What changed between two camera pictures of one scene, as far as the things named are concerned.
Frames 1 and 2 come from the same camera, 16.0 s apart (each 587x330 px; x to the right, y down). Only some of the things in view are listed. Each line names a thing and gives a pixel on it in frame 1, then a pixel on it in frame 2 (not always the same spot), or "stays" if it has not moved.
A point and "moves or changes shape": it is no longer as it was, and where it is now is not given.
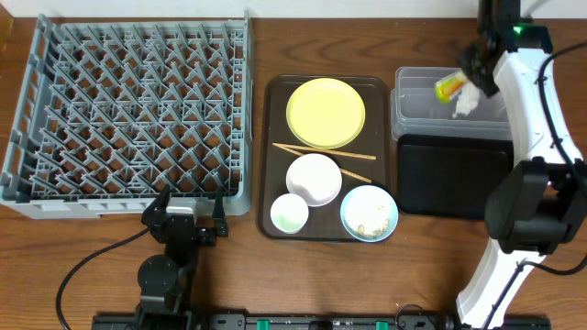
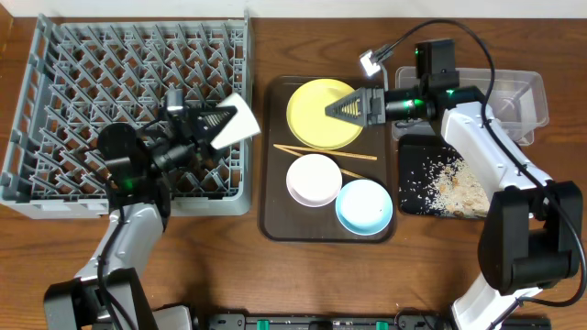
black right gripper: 485,86 -> 359,97
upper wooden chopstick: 324,149 stays
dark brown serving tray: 325,173 stays
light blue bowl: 369,213 moves or changes shape
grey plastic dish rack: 110,112 stays
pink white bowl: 315,179 stays
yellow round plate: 326,113 stays
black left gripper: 184,228 -> 193,126
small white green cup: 289,213 -> 242,126
